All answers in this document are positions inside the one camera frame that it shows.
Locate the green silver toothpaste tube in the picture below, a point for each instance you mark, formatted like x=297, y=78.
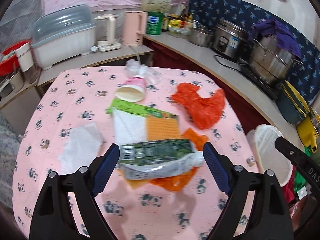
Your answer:
x=155, y=152

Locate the dark pot with yellow rim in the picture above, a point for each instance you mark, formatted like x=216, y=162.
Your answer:
x=291, y=105

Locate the green tin can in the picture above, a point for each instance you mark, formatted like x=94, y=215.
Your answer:
x=154, y=25

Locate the orange printed plastic bag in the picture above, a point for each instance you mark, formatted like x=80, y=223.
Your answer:
x=172, y=183

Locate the black induction cooktop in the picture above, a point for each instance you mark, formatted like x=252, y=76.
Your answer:
x=260, y=82

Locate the large steel pot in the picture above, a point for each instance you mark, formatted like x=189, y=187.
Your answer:
x=270, y=60

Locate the yellow label jars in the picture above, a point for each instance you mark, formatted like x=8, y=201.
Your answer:
x=176, y=22

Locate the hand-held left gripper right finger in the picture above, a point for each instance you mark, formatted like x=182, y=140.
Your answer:
x=215, y=170

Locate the green toothpaste box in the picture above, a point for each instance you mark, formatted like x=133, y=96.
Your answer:
x=130, y=106

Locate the waste bin with white liner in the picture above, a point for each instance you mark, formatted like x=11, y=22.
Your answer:
x=265, y=142

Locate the steel bowl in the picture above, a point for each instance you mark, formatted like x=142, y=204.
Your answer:
x=200, y=37

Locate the red plastic container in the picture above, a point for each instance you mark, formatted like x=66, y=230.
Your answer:
x=7, y=60

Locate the pink paper cup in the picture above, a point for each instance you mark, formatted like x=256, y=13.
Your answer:
x=135, y=83

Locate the orange mesh cloth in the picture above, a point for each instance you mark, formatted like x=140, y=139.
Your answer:
x=162, y=128

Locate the white cup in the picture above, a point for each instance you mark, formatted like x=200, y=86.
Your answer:
x=25, y=57

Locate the pink electric kettle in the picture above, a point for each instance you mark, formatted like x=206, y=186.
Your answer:
x=132, y=27

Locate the purple cloth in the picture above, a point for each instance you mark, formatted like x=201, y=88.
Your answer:
x=275, y=30

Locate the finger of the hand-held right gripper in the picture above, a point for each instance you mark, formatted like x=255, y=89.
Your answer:
x=291, y=151

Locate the blue patterned curtain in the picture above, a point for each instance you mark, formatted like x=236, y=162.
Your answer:
x=225, y=7

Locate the white power plug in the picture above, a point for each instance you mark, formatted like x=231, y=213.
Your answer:
x=94, y=49

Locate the white dish box grey lid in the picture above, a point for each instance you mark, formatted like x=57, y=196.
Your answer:
x=62, y=42

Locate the dark sauce bottle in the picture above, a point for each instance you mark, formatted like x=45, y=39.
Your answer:
x=165, y=22

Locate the white paper napkin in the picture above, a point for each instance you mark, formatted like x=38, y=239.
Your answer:
x=128, y=127

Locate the red plastic bag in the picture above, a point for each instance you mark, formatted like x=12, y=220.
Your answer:
x=202, y=107

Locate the clear plastic bag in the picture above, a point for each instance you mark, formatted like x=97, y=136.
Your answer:
x=147, y=72

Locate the white cardboard box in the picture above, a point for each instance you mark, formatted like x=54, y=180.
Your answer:
x=156, y=0

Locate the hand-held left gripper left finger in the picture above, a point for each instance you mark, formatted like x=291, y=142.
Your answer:
x=108, y=170

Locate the pink panda tablecloth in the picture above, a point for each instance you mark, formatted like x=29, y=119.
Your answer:
x=75, y=92

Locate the steel rice cooker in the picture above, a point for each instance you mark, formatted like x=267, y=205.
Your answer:
x=230, y=40

